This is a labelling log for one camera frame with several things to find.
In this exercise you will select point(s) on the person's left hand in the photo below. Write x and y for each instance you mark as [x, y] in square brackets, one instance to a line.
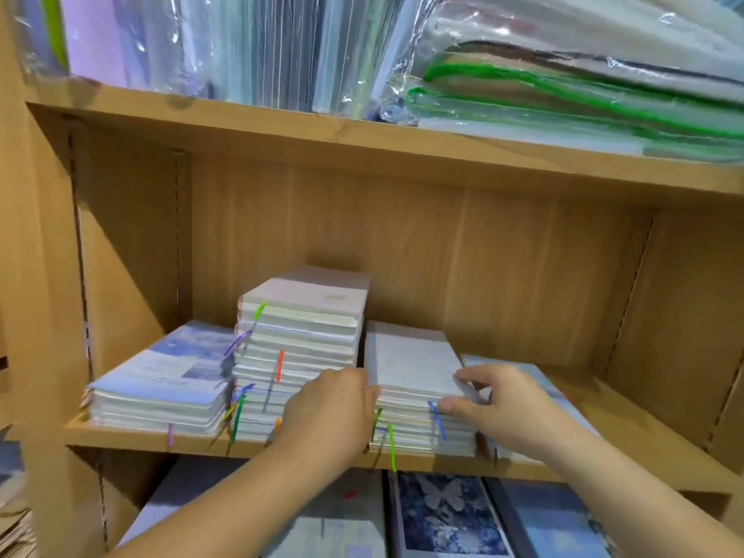
[326, 418]

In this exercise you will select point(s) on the person's right hand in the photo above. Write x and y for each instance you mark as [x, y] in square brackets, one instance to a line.
[512, 410]

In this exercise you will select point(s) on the pile of small notebooks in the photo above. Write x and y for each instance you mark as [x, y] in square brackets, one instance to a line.
[523, 368]

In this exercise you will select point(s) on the pastel grid pattern notebook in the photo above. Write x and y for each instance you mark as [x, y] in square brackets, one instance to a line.
[337, 517]

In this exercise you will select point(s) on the stack of sky photo notebooks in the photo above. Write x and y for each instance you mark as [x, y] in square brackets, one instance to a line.
[413, 366]

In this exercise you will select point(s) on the stack of sage cover notebooks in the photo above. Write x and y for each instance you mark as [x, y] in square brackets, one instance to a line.
[302, 314]

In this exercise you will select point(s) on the sky cloud cover notebook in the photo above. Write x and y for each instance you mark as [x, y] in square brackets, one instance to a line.
[552, 523]

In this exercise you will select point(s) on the blue butterfly cover notebook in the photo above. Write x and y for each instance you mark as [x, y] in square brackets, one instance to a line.
[448, 517]

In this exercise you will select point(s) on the light purple thin notebook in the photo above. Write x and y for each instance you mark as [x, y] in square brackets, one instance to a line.
[174, 360]

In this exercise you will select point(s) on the lilac cover notebook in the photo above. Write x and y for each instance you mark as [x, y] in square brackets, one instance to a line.
[157, 407]

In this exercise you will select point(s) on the large plain lilac notebook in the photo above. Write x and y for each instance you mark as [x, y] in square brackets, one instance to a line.
[174, 494]

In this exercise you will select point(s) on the wooden shelf unit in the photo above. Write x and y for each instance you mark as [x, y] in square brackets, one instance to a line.
[407, 151]

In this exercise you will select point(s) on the person's right forearm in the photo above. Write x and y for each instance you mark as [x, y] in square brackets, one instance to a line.
[651, 500]

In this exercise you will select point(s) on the person's left forearm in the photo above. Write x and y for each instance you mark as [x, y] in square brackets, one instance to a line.
[215, 517]

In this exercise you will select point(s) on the stack of flat wrapped packets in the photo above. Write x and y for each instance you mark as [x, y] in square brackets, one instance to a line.
[14, 505]

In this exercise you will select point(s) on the stack of green edged packets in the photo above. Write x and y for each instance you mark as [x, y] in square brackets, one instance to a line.
[581, 75]

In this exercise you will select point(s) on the row of plastic wrapped folders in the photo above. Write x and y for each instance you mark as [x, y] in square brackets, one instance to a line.
[233, 46]

